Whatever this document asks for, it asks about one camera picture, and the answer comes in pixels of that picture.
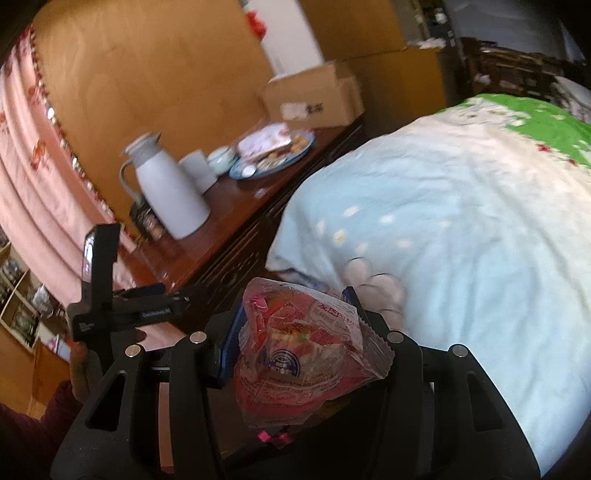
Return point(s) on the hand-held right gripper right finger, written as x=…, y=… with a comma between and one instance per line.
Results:
x=404, y=369

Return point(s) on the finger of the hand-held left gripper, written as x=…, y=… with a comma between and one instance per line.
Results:
x=143, y=290

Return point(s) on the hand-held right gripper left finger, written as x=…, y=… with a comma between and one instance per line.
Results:
x=231, y=341

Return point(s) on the red snack bag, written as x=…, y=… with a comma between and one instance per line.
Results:
x=300, y=350

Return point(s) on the person's left forearm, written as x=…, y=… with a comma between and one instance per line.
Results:
x=32, y=438

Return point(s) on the person's left hand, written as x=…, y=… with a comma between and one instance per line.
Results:
x=81, y=374

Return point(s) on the wooden shelf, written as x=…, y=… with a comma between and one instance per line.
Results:
x=18, y=300

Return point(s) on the white thermos jug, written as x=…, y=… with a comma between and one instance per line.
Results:
x=171, y=194

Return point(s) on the dark wooden sideboard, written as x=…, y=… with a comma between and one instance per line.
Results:
x=231, y=221

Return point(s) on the white cup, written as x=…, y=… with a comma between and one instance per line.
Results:
x=198, y=170

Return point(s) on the printed cartoon quilt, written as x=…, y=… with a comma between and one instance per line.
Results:
x=438, y=230

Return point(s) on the pink curtain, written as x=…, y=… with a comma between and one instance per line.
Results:
x=27, y=184

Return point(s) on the ceramic lidded cup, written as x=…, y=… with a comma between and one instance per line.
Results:
x=221, y=161

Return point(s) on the blue plate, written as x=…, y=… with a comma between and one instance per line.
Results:
x=240, y=174

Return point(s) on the pink snack packet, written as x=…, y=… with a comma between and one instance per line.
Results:
x=263, y=141

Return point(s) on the pile of round cookies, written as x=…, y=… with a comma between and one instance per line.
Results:
x=300, y=142

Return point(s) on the wooden door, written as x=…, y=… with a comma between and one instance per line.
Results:
x=138, y=69

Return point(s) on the cardboard box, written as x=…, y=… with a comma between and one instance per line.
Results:
x=314, y=92

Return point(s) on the red hanging ornament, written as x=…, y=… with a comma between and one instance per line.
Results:
x=256, y=23

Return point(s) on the wooden wardrobe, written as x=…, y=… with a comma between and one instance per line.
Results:
x=392, y=78

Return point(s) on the wooden table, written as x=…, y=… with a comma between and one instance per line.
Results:
x=508, y=69

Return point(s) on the white cloth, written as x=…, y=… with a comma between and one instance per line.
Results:
x=431, y=44

